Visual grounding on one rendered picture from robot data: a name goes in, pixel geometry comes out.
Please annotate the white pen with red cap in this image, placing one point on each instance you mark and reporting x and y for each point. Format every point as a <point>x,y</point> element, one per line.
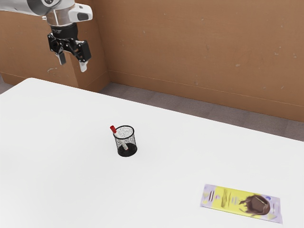
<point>114,130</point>

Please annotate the flat yellow lilac chocolate box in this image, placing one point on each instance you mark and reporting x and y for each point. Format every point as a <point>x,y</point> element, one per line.
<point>242,203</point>

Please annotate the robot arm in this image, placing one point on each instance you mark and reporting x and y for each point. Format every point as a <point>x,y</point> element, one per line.
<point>59,12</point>

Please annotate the black mesh pen holder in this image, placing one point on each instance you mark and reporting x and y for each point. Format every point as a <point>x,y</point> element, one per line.
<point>126,142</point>

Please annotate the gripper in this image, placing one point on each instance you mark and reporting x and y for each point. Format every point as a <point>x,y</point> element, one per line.
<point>63,32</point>

